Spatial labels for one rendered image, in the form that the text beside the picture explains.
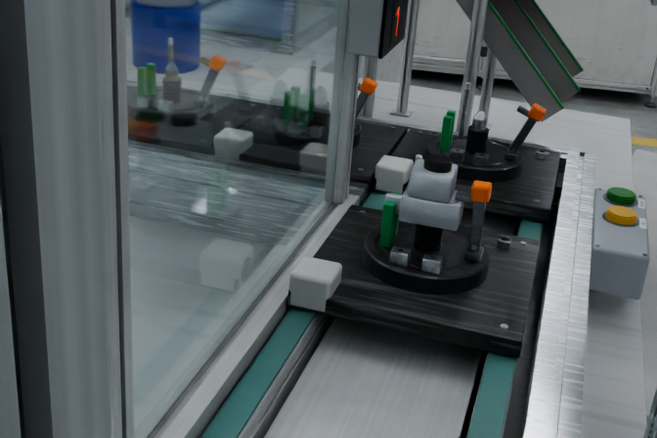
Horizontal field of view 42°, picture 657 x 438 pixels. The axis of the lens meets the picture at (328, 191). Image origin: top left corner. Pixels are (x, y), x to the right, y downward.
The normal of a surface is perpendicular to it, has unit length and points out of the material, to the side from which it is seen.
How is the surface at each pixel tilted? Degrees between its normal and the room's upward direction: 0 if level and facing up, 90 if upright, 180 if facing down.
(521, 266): 0
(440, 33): 90
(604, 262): 90
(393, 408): 0
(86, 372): 90
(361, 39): 90
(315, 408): 0
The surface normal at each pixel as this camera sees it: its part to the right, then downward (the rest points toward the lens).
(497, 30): -0.46, 0.32
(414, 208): -0.26, 0.37
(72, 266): 0.95, 0.18
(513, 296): 0.07, -0.91
